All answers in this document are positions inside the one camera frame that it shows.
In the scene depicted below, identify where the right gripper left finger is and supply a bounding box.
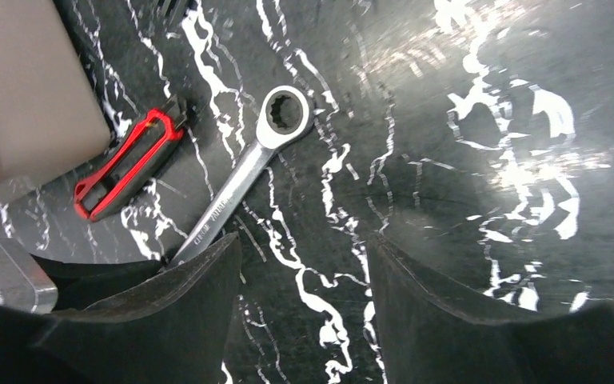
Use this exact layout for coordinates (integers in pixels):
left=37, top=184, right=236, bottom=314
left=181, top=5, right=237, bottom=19
left=0, top=234, right=242, bottom=383

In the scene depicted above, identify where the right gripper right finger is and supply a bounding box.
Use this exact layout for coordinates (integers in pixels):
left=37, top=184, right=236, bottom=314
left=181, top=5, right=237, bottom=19
left=367, top=234, right=614, bottom=383

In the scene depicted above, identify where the red utility knife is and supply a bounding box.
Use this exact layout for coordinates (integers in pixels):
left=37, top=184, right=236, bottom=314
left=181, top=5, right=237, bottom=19
left=74, top=95, right=188, bottom=222

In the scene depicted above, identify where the silver combination wrench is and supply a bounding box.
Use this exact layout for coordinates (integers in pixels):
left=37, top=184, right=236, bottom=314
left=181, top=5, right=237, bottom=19
left=166, top=85, right=314, bottom=269

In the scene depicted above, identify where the beige plastic tool box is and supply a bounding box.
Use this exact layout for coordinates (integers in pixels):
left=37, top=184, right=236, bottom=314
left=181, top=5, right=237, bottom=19
left=0, top=0, right=113, bottom=314

